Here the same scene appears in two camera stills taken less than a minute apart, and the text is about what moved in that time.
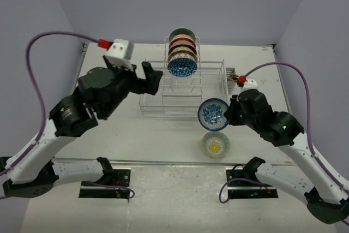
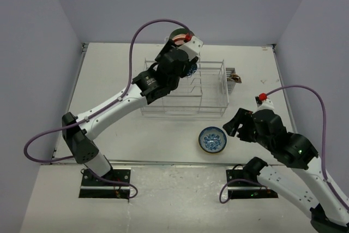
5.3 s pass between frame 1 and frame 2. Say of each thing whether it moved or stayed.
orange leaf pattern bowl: stayed
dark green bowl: stayed
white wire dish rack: stayed
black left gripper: moved
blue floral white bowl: moved
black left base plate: stayed
